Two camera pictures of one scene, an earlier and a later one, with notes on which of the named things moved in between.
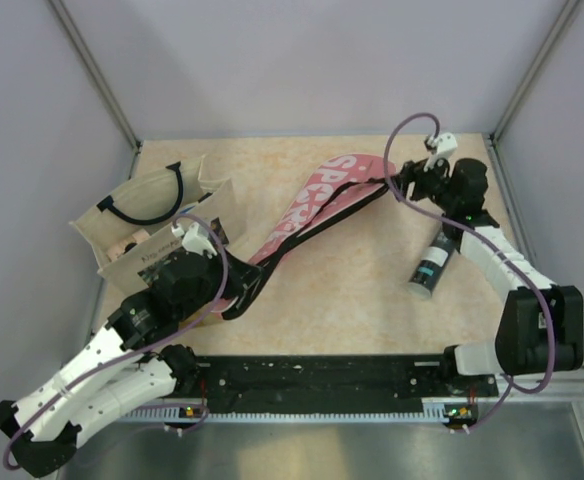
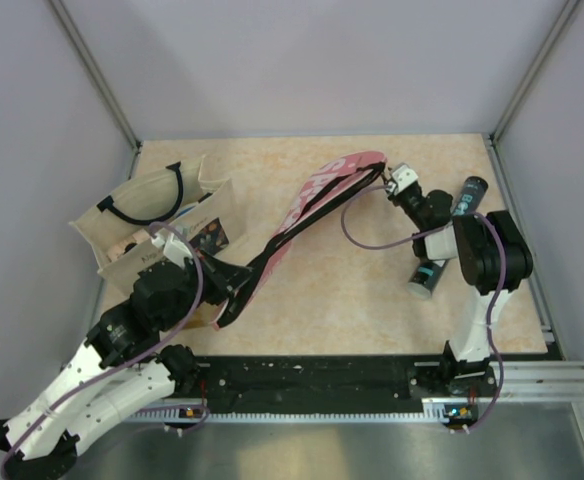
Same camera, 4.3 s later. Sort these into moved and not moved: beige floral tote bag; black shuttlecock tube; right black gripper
Moved: right black gripper
Not moved: beige floral tote bag; black shuttlecock tube
